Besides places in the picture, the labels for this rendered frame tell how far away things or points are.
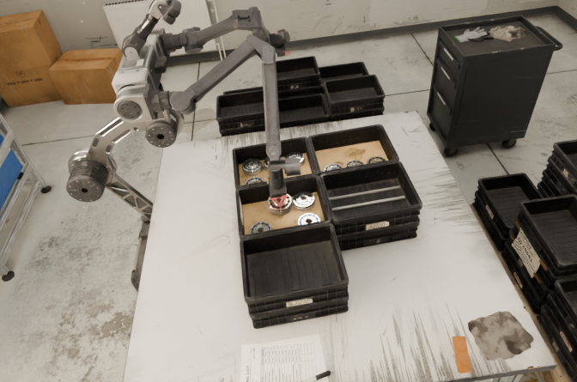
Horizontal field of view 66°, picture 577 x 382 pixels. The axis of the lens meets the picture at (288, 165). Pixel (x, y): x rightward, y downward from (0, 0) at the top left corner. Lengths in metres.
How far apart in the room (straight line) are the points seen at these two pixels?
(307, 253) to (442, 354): 0.64
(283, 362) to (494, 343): 0.79
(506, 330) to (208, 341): 1.16
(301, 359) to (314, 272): 0.33
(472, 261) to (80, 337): 2.22
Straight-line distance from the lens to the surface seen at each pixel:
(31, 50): 5.02
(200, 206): 2.38
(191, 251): 2.21
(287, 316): 1.85
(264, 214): 2.09
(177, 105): 1.75
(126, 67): 1.96
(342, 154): 2.35
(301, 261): 1.90
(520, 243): 2.66
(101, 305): 3.11
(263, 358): 1.86
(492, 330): 1.96
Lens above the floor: 2.38
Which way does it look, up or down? 42 degrees down
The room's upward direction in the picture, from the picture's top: 7 degrees counter-clockwise
